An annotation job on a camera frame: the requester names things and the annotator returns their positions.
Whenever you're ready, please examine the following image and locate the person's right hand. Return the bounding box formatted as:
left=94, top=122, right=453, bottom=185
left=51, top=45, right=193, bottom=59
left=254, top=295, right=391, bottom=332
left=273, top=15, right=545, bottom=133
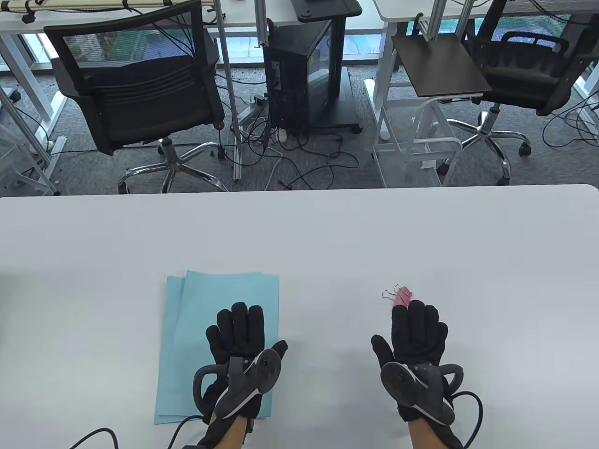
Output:
left=371, top=299, right=464, bottom=424

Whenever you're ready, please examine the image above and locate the person's left hand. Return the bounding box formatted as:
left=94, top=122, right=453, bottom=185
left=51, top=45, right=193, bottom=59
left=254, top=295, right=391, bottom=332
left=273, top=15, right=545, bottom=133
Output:
left=201, top=302, right=288, bottom=425

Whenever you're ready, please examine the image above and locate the pink binder clip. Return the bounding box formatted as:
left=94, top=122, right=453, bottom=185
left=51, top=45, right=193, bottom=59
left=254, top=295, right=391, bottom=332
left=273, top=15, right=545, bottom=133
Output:
left=381, top=284, right=415, bottom=310

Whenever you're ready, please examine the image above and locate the light blue paper sheet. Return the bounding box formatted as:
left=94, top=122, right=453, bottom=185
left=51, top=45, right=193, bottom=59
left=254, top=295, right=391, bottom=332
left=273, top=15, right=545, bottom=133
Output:
left=154, top=275, right=206, bottom=425
left=157, top=270, right=280, bottom=420

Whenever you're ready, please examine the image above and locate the person's left forearm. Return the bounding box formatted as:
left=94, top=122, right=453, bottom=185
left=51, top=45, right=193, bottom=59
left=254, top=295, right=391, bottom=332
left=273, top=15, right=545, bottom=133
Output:
left=183, top=412, right=256, bottom=449

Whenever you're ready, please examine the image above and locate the person's right forearm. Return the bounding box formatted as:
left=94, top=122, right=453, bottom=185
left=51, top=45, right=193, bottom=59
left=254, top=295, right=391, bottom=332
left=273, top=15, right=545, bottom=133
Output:
left=406, top=418, right=468, bottom=449

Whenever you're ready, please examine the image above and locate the grey right hand tracker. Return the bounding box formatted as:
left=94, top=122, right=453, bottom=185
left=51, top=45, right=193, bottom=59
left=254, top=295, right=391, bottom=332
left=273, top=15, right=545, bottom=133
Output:
left=380, top=362, right=464, bottom=426

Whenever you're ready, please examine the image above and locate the grey hand tracker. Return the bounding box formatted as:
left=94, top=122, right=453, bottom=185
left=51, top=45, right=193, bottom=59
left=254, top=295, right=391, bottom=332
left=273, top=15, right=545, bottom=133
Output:
left=380, top=362, right=464, bottom=426
left=193, top=348, right=283, bottom=420

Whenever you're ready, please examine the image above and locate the grey left hand tracker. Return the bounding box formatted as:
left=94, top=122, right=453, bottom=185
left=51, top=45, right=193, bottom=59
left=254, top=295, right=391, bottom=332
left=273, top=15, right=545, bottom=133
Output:
left=193, top=348, right=283, bottom=420

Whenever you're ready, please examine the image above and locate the white power strip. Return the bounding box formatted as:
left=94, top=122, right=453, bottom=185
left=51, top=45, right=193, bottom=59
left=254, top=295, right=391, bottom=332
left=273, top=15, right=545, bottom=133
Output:
left=240, top=94, right=269, bottom=126

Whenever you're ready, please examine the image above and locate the black rolling stand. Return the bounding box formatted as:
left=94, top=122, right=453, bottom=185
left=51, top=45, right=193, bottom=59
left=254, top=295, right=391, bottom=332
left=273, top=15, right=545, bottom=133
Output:
left=290, top=0, right=364, bottom=136

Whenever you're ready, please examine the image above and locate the black mesh office chair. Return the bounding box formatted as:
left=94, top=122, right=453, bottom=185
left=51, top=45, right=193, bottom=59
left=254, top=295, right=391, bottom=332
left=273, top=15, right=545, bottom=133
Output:
left=44, top=0, right=231, bottom=195

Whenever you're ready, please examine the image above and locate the black computer tower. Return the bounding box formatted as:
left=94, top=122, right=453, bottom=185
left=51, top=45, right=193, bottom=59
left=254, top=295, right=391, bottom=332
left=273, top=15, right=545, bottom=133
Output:
left=262, top=18, right=348, bottom=136

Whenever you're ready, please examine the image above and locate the dark brown board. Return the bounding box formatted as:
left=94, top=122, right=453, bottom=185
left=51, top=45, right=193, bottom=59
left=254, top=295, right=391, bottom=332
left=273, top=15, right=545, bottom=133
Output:
left=391, top=34, right=493, bottom=98

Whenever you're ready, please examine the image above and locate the black office chair with armrests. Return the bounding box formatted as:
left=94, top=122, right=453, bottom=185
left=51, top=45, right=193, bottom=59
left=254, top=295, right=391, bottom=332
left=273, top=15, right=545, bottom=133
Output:
left=440, top=0, right=598, bottom=186

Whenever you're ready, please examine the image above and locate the beige bar with black ties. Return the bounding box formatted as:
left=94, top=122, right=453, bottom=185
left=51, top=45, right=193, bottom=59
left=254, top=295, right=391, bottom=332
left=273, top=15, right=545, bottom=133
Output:
left=0, top=0, right=175, bottom=23

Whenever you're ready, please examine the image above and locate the black glove cable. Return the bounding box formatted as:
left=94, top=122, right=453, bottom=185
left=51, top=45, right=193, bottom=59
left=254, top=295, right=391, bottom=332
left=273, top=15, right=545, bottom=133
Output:
left=449, top=391, right=484, bottom=449
left=66, top=427, right=118, bottom=449
left=166, top=414, right=206, bottom=449

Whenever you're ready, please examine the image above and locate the tangle of black floor cables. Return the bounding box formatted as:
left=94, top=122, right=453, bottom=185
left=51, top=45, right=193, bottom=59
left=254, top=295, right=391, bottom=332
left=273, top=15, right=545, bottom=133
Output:
left=219, top=84, right=361, bottom=191

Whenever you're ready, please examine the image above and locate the white wire cart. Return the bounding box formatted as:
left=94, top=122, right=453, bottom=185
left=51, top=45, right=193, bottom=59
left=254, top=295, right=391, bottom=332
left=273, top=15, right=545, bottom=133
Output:
left=373, top=96, right=464, bottom=188

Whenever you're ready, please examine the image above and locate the aluminium profile post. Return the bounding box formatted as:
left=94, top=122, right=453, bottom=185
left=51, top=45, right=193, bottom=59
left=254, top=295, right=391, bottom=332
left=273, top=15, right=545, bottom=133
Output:
left=214, top=0, right=245, bottom=181

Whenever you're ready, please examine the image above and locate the aluminium profile frame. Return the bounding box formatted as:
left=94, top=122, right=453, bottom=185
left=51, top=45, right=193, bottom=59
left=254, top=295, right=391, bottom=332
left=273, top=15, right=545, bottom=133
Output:
left=0, top=87, right=61, bottom=197

